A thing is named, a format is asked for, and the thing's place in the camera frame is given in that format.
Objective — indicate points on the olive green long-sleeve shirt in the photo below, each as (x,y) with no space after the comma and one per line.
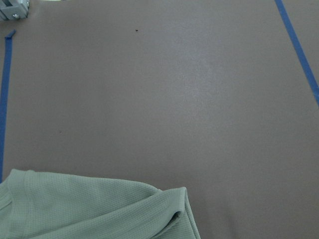
(45,205)

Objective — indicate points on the grey aluminium camera post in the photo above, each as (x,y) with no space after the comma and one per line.
(14,9)

